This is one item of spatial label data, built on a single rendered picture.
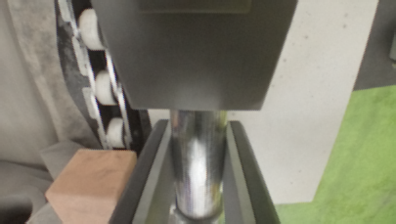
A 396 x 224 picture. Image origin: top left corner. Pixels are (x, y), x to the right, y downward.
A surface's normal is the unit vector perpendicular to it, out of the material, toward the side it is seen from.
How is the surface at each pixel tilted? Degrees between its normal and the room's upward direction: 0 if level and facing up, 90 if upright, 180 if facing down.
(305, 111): 0
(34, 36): 60
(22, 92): 0
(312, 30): 0
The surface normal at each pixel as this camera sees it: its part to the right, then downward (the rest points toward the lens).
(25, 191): 0.00, -0.86
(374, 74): -0.03, 0.50
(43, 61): 0.91, 0.22
